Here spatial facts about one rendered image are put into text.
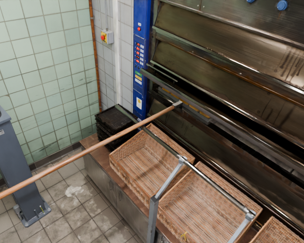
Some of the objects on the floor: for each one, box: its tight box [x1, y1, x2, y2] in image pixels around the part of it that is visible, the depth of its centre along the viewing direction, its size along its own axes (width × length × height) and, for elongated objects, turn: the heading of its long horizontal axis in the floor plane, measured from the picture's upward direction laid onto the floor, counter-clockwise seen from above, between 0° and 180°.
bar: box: [115, 104, 256, 243], centre depth 187 cm, size 31×127×118 cm, turn 38°
